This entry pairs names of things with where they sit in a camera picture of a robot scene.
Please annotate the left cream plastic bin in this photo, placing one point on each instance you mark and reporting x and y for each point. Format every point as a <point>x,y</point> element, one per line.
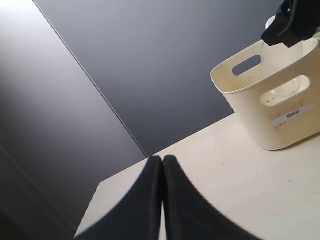
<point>278,110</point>

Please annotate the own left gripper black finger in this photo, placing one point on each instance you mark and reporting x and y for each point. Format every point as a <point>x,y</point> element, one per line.
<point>127,206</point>
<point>188,215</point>

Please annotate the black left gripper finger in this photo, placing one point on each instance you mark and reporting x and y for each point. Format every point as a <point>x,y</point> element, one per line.
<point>304,20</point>
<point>280,30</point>

